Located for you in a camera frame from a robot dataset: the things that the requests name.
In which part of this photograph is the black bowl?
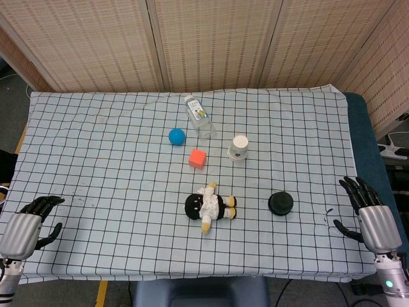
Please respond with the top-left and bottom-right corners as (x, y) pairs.
(268, 198), (295, 216)

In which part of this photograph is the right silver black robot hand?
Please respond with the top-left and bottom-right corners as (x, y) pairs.
(333, 175), (403, 256)

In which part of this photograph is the dark teal padded table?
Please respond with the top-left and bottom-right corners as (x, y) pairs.
(343, 91), (405, 284)

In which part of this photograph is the black equipment box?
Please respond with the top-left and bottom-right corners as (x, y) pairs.
(384, 162), (409, 194)

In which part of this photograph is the black plush doll white shirt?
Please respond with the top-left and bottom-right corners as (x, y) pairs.
(184, 181), (238, 236)

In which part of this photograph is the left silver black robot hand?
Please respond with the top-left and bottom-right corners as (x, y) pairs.
(0, 195), (66, 260)

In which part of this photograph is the beige woven screen panel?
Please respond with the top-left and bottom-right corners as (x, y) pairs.
(0, 0), (162, 94)
(147, 0), (284, 93)
(335, 0), (409, 140)
(258, 0), (397, 91)
(0, 26), (54, 93)

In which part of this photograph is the orange foam cube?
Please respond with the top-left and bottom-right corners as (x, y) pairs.
(188, 148), (207, 169)

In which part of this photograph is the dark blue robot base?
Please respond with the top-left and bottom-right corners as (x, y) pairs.
(132, 275), (277, 307)

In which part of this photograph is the black object beside table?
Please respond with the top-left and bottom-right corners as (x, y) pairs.
(0, 148), (19, 186)

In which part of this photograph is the blue ball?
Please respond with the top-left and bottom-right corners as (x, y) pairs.
(168, 127), (187, 146)

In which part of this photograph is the clear plastic water bottle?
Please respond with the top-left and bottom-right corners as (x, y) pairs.
(184, 94), (218, 139)

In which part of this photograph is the white floor cable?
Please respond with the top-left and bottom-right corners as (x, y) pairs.
(0, 73), (33, 98)

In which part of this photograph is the checked light blue tablecloth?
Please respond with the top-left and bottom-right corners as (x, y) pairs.
(0, 84), (378, 285)

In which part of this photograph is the white floral paper cup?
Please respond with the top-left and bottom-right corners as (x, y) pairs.
(227, 134), (249, 162)

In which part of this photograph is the yellow floor tape strip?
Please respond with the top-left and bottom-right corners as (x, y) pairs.
(95, 279), (109, 307)

